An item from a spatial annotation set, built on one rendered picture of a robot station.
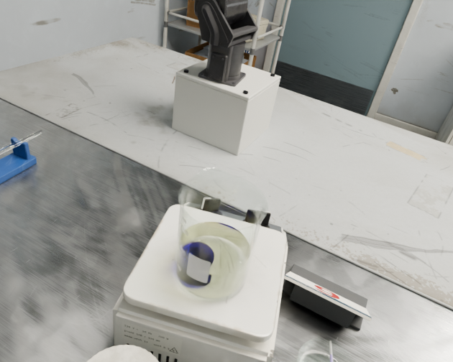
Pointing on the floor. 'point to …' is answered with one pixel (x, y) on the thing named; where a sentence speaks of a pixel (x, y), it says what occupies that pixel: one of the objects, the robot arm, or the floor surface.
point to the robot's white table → (276, 161)
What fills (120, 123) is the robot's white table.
